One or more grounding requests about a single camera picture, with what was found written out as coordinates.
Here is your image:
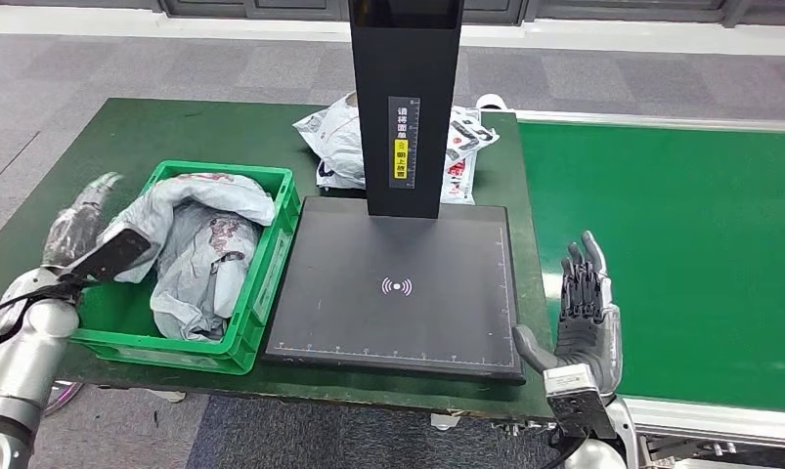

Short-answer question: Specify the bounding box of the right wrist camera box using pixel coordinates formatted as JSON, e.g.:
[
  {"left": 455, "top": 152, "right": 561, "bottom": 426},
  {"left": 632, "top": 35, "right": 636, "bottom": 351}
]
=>
[{"left": 542, "top": 363, "right": 620, "bottom": 442}]

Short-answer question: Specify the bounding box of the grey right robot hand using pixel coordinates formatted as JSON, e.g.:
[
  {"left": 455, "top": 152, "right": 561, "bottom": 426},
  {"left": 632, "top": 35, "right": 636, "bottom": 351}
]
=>
[{"left": 512, "top": 231, "right": 624, "bottom": 398}]

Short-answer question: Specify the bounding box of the grey glass partition frame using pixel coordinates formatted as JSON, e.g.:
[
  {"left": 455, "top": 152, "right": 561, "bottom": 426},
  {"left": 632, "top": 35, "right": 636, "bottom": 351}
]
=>
[{"left": 0, "top": 0, "right": 785, "bottom": 27}]

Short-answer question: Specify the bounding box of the black left camera cable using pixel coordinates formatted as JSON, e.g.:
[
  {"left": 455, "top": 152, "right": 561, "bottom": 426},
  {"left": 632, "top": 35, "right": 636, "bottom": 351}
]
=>
[{"left": 0, "top": 277, "right": 82, "bottom": 325}]

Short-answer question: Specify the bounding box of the white printed mailer bag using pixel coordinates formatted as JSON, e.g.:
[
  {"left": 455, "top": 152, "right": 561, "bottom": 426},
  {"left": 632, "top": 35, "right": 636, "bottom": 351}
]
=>
[{"left": 291, "top": 90, "right": 370, "bottom": 192}]

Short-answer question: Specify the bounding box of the white mailer bag red print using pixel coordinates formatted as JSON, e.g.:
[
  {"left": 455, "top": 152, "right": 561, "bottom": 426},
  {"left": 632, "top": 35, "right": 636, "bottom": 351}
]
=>
[{"left": 440, "top": 105, "right": 501, "bottom": 206}]

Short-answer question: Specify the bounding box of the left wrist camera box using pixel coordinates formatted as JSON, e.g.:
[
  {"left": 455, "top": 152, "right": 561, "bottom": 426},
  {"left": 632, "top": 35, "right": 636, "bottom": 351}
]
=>
[{"left": 60, "top": 228, "right": 153, "bottom": 286}]

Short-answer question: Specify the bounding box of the dark blue floor mat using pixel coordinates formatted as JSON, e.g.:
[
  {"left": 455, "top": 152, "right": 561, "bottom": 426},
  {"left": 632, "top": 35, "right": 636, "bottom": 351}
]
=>
[{"left": 184, "top": 396, "right": 555, "bottom": 469}]

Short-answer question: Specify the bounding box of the silver round foot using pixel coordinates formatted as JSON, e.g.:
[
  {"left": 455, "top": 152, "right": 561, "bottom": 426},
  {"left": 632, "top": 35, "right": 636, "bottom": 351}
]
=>
[{"left": 42, "top": 380, "right": 84, "bottom": 417}]

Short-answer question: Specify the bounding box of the green plastic crate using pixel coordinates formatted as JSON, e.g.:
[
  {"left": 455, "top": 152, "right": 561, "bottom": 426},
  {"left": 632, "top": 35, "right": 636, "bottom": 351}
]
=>
[{"left": 67, "top": 160, "right": 303, "bottom": 377}]

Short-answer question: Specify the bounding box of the black scanner base plate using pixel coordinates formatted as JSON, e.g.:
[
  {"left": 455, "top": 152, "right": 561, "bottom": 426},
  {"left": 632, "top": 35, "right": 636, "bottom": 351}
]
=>
[{"left": 261, "top": 195, "right": 526, "bottom": 383}]

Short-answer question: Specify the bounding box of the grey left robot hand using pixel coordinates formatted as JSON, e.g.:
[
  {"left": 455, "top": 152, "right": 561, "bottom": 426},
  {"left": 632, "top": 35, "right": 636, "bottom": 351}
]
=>
[{"left": 40, "top": 171, "right": 126, "bottom": 270}]

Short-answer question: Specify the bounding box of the black camera cable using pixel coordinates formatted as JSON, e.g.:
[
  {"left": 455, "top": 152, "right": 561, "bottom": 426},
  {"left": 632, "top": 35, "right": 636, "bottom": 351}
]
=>
[
  {"left": 0, "top": 277, "right": 82, "bottom": 325},
  {"left": 541, "top": 430, "right": 590, "bottom": 469}
]

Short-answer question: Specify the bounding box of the grey yellow ruler label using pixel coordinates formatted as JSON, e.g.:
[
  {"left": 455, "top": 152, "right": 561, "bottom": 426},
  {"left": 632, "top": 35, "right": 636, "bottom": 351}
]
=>
[{"left": 387, "top": 97, "right": 421, "bottom": 191}]

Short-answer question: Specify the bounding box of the aluminium conveyor frame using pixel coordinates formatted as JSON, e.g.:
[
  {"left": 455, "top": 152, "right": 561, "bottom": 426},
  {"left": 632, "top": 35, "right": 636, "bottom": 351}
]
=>
[{"left": 511, "top": 108, "right": 785, "bottom": 469}]

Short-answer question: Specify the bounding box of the black scanner column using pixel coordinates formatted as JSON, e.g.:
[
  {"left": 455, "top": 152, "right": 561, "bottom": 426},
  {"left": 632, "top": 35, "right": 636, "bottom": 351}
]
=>
[{"left": 347, "top": 0, "right": 465, "bottom": 220}]

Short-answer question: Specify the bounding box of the white parcel bag red print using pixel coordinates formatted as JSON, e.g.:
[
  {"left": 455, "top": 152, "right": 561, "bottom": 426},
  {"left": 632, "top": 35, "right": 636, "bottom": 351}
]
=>
[{"left": 100, "top": 172, "right": 277, "bottom": 284}]

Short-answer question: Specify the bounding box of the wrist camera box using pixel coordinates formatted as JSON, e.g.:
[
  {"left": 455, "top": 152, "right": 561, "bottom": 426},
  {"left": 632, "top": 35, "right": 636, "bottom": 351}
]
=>
[
  {"left": 542, "top": 363, "right": 620, "bottom": 442},
  {"left": 60, "top": 228, "right": 153, "bottom": 286}
]

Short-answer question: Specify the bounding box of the black right camera cable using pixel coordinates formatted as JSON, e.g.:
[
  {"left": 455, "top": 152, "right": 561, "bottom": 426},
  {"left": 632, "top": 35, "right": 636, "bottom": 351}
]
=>
[{"left": 541, "top": 430, "right": 590, "bottom": 469}]

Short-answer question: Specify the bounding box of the green conveyor belt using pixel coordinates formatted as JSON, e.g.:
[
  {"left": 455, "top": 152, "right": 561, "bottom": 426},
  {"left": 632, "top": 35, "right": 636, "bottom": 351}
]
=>
[{"left": 516, "top": 120, "right": 785, "bottom": 414}]

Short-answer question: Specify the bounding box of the dark green work table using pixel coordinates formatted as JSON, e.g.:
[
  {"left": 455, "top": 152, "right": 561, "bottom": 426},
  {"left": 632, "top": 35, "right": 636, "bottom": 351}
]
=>
[{"left": 0, "top": 98, "right": 555, "bottom": 422}]

